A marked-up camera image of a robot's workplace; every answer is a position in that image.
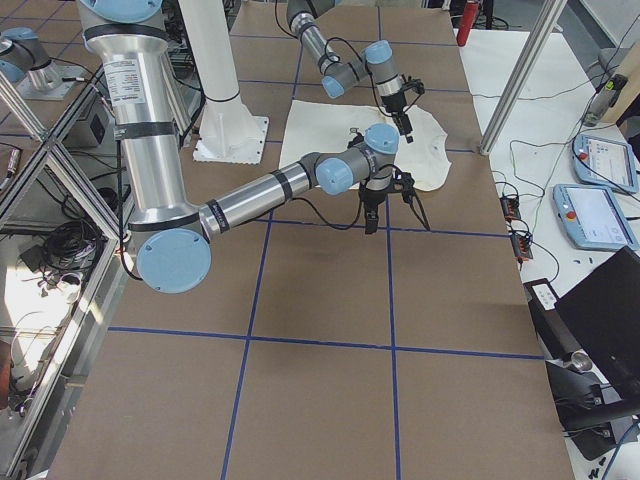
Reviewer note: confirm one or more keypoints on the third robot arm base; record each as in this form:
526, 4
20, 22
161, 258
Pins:
26, 63

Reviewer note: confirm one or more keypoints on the aluminium frame rack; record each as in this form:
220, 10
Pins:
59, 270

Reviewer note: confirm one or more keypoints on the red cylinder tube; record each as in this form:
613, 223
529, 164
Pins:
466, 22

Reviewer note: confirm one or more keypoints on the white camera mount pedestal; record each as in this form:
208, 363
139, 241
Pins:
228, 132

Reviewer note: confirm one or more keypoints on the blue teach pendant far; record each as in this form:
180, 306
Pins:
600, 161

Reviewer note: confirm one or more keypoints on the orange black connector box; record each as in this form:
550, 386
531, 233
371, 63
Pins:
510, 207

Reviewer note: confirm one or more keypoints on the blue teach pendant near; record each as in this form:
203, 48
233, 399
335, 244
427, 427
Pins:
592, 218

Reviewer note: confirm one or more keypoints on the aluminium frame post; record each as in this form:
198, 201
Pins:
536, 40

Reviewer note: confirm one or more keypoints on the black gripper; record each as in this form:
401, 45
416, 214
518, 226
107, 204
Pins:
395, 103
373, 198

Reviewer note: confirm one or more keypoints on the grey water bottle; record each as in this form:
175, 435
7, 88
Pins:
606, 98

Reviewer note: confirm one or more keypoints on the blue teach pendant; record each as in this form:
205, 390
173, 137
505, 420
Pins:
592, 218
600, 161

